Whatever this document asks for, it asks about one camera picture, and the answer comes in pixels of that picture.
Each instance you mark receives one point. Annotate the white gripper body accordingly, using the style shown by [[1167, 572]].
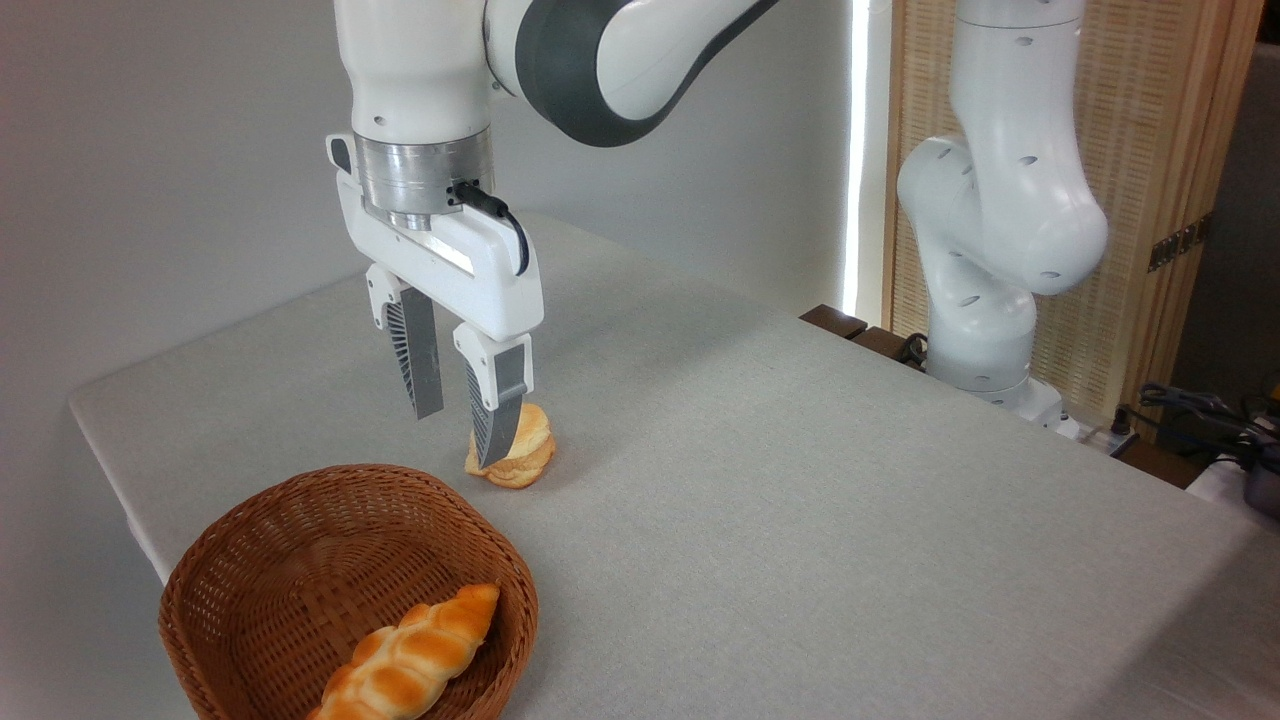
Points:
[[490, 275]]

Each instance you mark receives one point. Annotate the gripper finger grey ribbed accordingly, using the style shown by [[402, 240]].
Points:
[[498, 400], [422, 360]]

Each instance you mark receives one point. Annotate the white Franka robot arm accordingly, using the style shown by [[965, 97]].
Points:
[[1000, 200]]

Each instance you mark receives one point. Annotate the round layered bread bun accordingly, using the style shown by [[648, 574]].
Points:
[[533, 442]]

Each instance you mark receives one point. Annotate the long braided bread loaf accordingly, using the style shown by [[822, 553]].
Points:
[[410, 655]]

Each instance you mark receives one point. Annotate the brown wicker basket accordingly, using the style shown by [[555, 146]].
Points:
[[290, 560]]

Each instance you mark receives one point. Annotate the dark wooden block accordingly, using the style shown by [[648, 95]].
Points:
[[835, 320]]

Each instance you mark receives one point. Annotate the white power strip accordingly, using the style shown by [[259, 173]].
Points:
[[1100, 438]]

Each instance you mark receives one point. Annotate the wooden bamboo folding screen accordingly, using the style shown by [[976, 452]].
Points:
[[1150, 120]]

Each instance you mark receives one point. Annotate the dark metal screen hinge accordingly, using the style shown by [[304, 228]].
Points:
[[1180, 242]]

